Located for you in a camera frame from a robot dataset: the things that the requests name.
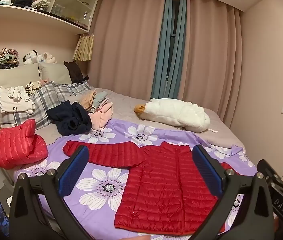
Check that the navy blue garment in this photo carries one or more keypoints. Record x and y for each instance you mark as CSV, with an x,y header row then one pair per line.
x,y
69,120

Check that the black cloth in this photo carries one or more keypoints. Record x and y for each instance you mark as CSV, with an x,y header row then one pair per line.
x,y
74,72

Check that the folded red down jacket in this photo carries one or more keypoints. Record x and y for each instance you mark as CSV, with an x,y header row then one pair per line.
x,y
16,145

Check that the white and blue plush toy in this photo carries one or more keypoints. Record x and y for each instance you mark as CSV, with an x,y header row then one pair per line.
x,y
41,58

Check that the cartoon print cloth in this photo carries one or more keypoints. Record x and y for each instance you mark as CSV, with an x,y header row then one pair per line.
x,y
32,87

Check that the purple floral blanket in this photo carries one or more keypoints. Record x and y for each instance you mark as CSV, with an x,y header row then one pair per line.
x,y
99,226

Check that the pink curtain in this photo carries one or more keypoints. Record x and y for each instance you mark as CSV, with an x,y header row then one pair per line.
x,y
126,45
211,60

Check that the grey garment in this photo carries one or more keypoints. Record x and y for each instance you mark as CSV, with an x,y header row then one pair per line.
x,y
100,98

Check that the red down jacket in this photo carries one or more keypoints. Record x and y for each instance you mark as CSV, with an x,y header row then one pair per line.
x,y
161,185
16,145

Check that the white folded shirt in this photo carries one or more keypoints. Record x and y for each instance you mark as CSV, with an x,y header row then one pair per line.
x,y
14,106

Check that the pale pink plush toy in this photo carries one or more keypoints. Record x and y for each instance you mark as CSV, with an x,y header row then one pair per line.
x,y
50,58

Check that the pink garment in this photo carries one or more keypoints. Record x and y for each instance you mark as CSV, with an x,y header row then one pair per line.
x,y
101,117

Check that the grey bed sheet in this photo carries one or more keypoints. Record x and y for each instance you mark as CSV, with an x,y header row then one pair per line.
x,y
126,105

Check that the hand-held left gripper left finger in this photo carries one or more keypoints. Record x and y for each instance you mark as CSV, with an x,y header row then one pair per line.
x,y
72,171

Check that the floral clothes pile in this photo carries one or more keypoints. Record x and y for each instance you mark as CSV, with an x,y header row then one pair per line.
x,y
5,58

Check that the small beige headboard cushion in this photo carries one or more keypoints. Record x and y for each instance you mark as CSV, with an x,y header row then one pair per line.
x,y
54,72

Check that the black and white plush toy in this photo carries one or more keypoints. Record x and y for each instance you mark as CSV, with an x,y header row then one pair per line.
x,y
30,57

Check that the white crumpled cloth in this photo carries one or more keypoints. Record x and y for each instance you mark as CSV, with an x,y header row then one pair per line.
x,y
17,93

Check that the blue grey curtain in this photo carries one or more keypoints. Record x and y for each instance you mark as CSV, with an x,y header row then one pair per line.
x,y
167,42

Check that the large beige headboard cushion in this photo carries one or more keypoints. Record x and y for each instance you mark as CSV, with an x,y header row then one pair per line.
x,y
9,76

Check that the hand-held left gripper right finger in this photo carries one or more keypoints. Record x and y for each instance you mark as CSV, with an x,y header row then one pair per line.
x,y
207,173

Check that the white wall cabinet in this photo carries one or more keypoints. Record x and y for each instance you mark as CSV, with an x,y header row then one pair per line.
x,y
31,20

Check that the peach garment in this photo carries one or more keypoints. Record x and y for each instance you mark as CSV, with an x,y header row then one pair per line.
x,y
86,100

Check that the white goose plush toy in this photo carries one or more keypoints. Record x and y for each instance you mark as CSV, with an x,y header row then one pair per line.
x,y
176,115

